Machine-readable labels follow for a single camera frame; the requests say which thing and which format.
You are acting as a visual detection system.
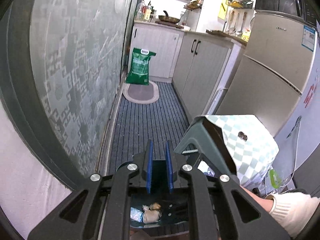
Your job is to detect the blue tissue pack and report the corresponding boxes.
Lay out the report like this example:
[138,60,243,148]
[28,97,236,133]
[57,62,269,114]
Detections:
[130,207,144,223]

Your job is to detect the cream tissue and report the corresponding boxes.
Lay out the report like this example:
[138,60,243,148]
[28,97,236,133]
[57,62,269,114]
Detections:
[143,203,162,224]

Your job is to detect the cream sweater sleeve forearm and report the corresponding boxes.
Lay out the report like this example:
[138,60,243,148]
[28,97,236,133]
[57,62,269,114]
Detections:
[243,187,320,239]

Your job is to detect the white kitchen cabinet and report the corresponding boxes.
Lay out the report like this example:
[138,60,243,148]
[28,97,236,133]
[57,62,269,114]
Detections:
[130,21,247,120]

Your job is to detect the green white checkered tablecloth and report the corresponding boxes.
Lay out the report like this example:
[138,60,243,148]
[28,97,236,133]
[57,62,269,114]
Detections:
[209,115,279,190]

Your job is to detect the brown nut shell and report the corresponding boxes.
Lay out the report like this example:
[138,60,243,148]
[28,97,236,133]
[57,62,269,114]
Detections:
[238,132,247,141]

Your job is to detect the dark striped floor rug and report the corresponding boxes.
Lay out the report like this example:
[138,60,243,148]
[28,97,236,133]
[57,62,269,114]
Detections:
[107,82,189,175]

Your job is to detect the grey oval floor mat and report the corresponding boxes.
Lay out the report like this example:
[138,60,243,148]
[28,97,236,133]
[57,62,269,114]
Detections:
[123,81,159,105]

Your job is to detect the green rice bag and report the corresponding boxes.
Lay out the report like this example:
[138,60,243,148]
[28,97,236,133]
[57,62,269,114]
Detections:
[126,48,156,85]

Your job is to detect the beige refrigerator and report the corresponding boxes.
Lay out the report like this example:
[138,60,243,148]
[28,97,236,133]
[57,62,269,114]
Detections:
[217,11,317,136]

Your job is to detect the patterned glass sliding door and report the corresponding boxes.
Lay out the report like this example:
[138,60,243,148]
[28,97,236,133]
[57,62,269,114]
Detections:
[1,0,137,189]

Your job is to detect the frying pan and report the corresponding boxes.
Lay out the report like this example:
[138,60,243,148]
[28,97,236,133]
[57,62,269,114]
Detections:
[158,10,180,24]

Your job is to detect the condiment bottles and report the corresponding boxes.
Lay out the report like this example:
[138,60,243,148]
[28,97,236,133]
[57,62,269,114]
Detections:
[135,0,156,22]

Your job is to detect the black microwave oven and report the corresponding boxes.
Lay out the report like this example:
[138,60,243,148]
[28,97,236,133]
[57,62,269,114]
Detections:
[255,0,317,27]

